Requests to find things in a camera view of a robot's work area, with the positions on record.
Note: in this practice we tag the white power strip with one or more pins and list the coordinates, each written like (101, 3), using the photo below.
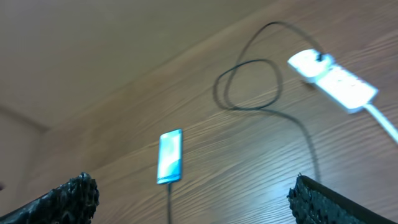
(342, 86)

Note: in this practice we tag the blue Samsung Galaxy smartphone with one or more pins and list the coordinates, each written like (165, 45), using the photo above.
(169, 166)

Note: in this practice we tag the brown cardboard backdrop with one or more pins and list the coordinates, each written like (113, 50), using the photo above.
(59, 57)

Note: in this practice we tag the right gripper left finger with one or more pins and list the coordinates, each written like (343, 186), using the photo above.
(74, 202)

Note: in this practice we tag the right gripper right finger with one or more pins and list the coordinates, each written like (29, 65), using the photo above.
(312, 202)

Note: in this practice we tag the white USB charger plug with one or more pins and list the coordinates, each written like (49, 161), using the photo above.
(316, 67)

